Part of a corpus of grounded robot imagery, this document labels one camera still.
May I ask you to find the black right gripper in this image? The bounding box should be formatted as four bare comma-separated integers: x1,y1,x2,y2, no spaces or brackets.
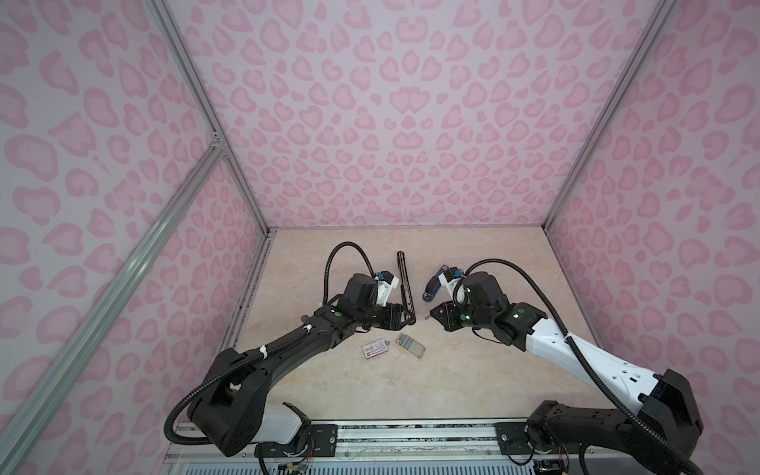
424,298,493,332

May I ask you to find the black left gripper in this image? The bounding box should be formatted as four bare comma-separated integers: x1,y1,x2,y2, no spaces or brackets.
355,301,416,330

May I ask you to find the silver staple strips tray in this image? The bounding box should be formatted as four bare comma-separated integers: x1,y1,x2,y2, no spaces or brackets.
396,334,426,359

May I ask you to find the red white staple box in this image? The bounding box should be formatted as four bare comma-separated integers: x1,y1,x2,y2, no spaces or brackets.
361,340,390,359

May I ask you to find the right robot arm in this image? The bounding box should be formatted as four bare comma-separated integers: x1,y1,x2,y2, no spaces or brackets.
424,267,704,474

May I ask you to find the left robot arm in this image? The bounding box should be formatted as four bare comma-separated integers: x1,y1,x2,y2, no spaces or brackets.
164,273,416,457

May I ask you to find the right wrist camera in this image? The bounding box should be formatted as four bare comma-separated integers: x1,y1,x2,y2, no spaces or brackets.
439,267,463,286

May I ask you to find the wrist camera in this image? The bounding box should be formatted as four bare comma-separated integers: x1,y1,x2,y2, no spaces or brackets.
439,267,463,286
374,271,400,307

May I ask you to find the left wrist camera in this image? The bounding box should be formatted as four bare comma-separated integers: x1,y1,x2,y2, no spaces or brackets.
374,271,400,307

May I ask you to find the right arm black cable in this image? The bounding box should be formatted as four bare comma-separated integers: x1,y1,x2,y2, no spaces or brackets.
453,257,705,475

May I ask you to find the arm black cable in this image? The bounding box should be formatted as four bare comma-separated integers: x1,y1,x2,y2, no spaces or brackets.
163,240,378,447
453,257,705,475

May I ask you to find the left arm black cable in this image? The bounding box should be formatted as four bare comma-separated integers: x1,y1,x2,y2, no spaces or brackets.
163,240,378,447

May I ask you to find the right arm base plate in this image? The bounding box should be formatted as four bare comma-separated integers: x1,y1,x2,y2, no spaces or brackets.
494,422,553,458

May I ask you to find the aluminium front rail frame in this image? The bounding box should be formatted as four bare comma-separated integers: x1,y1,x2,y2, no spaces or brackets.
158,414,687,475

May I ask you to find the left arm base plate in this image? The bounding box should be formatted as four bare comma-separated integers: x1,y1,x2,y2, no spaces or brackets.
253,424,338,459

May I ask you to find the aluminium diagonal wall strut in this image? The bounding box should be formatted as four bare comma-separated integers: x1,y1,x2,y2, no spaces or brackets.
1,144,226,474

